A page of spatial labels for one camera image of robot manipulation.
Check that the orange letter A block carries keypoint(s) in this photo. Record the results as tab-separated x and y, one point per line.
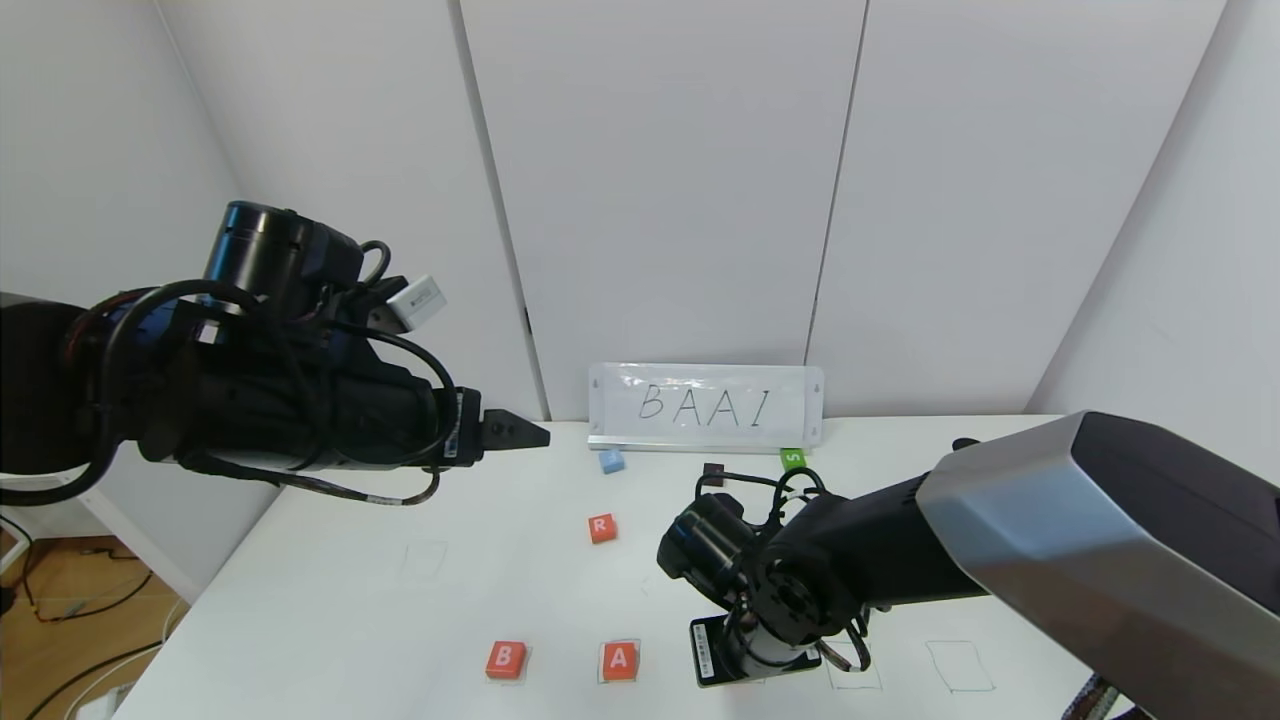
620	661

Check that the grey and black left arm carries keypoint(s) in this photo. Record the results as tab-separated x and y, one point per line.
250	400

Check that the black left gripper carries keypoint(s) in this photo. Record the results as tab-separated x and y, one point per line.
466	427

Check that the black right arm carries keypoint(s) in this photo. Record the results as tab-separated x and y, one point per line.
1050	520

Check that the orange letter R block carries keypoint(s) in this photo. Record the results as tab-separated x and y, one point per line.
602	528

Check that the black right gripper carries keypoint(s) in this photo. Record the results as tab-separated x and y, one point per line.
711	653

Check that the orange letter B block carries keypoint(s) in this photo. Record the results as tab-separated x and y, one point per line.
505	660

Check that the green letter S block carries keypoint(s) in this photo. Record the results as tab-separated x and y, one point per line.
793	457

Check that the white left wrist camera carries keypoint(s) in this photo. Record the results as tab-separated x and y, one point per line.
417	302

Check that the light blue letter block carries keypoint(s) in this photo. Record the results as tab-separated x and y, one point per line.
611	461

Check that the white BAAI sign board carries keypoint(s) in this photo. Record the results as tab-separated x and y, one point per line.
705	405

